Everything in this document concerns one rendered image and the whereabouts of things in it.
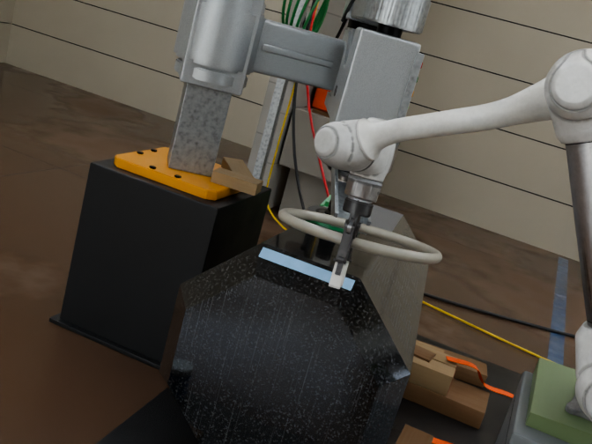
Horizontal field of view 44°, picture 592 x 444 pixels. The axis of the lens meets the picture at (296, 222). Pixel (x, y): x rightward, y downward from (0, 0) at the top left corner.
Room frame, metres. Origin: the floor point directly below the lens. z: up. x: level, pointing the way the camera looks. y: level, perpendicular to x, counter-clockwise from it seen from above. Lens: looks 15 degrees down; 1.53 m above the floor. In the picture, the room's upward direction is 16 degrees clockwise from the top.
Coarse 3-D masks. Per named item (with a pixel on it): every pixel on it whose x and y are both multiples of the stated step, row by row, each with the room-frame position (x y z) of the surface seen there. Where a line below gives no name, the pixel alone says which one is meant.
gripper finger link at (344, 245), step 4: (348, 224) 1.79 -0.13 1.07; (344, 228) 1.78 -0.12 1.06; (352, 228) 1.78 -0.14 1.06; (344, 232) 1.78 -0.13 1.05; (352, 232) 1.78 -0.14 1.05; (344, 236) 1.78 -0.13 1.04; (348, 236) 1.78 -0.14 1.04; (344, 240) 1.78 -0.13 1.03; (348, 240) 1.78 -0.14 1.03; (340, 244) 1.78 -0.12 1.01; (344, 244) 1.78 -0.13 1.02; (348, 244) 1.78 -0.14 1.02; (340, 248) 1.78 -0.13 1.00; (344, 248) 1.78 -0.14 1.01; (348, 248) 1.78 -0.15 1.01; (340, 252) 1.78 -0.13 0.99; (344, 252) 1.78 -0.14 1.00; (344, 256) 1.77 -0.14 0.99; (344, 260) 1.77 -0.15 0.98
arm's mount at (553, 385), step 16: (544, 368) 1.76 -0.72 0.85; (560, 368) 1.78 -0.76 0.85; (544, 384) 1.67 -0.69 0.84; (560, 384) 1.69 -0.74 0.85; (544, 400) 1.59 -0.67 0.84; (560, 400) 1.60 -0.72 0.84; (528, 416) 1.52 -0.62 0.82; (544, 416) 1.51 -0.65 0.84; (560, 416) 1.53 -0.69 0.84; (576, 416) 1.54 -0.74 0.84; (544, 432) 1.50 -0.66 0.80; (560, 432) 1.49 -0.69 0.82; (576, 432) 1.48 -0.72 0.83
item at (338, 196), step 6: (336, 174) 2.56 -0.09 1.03; (336, 180) 2.51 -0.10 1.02; (336, 186) 2.46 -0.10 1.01; (342, 186) 2.58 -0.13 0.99; (336, 192) 2.41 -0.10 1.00; (342, 192) 2.53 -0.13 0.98; (336, 198) 2.37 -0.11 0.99; (342, 198) 2.48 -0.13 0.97; (336, 204) 2.32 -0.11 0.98; (342, 204) 2.44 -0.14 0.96; (336, 210) 2.29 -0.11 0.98; (342, 210) 2.40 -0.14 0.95; (336, 216) 2.27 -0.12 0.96; (342, 216) 2.35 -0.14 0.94; (348, 216) 2.37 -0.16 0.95; (360, 222) 2.35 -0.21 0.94; (366, 222) 2.28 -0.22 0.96
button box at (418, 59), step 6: (420, 54) 2.61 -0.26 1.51; (414, 60) 2.62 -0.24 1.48; (420, 60) 2.61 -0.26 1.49; (414, 66) 2.61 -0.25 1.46; (420, 66) 2.62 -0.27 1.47; (414, 72) 2.61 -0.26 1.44; (414, 78) 2.61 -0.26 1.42; (408, 84) 2.61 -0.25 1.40; (414, 84) 2.61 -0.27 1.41; (408, 90) 2.61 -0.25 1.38; (408, 96) 2.61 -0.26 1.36; (402, 102) 2.61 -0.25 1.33; (408, 102) 2.61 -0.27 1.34; (402, 108) 2.61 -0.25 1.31; (402, 114) 2.61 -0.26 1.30
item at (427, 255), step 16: (288, 208) 2.12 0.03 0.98; (288, 224) 1.93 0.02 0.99; (304, 224) 1.88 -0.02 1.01; (336, 224) 2.26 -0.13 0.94; (336, 240) 1.83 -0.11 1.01; (352, 240) 1.82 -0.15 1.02; (368, 240) 1.83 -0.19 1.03; (400, 240) 2.22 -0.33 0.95; (416, 240) 2.19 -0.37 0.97; (400, 256) 1.84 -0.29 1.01; (416, 256) 1.86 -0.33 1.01; (432, 256) 1.92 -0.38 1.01
